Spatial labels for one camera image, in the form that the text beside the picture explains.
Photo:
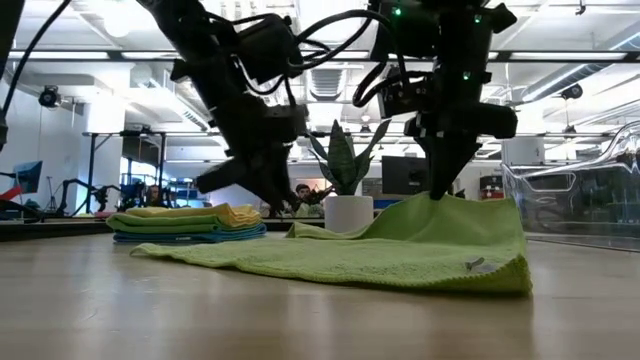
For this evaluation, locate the person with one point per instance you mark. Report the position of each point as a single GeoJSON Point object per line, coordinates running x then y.
{"type": "Point", "coordinates": [154, 195]}
{"type": "Point", "coordinates": [304, 195]}

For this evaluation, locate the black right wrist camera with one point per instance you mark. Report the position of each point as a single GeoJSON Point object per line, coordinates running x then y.
{"type": "Point", "coordinates": [405, 97]}

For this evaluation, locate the blue screen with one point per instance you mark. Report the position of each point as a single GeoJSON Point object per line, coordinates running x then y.
{"type": "Point", "coordinates": [29, 176]}

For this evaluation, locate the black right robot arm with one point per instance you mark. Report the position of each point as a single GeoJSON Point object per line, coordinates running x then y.
{"type": "Point", "coordinates": [465, 40]}

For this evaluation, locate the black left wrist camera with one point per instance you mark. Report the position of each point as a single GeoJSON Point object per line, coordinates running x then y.
{"type": "Point", "coordinates": [267, 47]}

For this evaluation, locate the lime green microfiber towel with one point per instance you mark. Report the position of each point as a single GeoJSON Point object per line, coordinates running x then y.
{"type": "Point", "coordinates": [350, 260]}

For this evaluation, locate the clear plastic bin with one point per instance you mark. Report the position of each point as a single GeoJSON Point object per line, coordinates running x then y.
{"type": "Point", "coordinates": [575, 200]}

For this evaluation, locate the black ceiling camera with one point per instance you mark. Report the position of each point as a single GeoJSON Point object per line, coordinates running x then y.
{"type": "Point", "coordinates": [50, 96]}
{"type": "Point", "coordinates": [571, 91]}

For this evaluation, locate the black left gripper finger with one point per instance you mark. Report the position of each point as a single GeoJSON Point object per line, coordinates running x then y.
{"type": "Point", "coordinates": [284, 175]}
{"type": "Point", "coordinates": [260, 185]}

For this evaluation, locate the black rack frame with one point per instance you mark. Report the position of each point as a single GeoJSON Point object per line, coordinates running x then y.
{"type": "Point", "coordinates": [91, 170]}

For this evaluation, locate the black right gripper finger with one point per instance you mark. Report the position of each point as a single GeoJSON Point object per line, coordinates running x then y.
{"type": "Point", "coordinates": [440, 160]}
{"type": "Point", "coordinates": [462, 152]}

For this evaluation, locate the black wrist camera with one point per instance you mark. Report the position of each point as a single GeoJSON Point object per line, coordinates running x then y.
{"type": "Point", "coordinates": [405, 97]}
{"type": "Point", "coordinates": [267, 47]}

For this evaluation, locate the white round plant pot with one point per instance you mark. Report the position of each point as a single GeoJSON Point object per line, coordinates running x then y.
{"type": "Point", "coordinates": [347, 215]}

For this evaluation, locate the green artificial succulent plant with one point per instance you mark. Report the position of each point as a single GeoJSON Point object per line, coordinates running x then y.
{"type": "Point", "coordinates": [342, 160]}

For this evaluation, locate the red toolbox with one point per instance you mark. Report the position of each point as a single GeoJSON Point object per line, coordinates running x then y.
{"type": "Point", "coordinates": [491, 189]}

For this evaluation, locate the red bar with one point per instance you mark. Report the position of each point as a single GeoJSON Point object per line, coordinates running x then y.
{"type": "Point", "coordinates": [10, 194]}

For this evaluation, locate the black idle robot arm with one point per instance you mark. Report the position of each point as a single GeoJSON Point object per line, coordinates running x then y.
{"type": "Point", "coordinates": [100, 192]}

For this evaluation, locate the blue microfiber towel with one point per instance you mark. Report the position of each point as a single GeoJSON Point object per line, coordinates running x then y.
{"type": "Point", "coordinates": [200, 237]}

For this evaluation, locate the black monitor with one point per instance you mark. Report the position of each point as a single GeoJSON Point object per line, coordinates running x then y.
{"type": "Point", "coordinates": [405, 175]}

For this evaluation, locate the white cabinet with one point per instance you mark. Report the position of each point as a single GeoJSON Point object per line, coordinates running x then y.
{"type": "Point", "coordinates": [522, 150]}

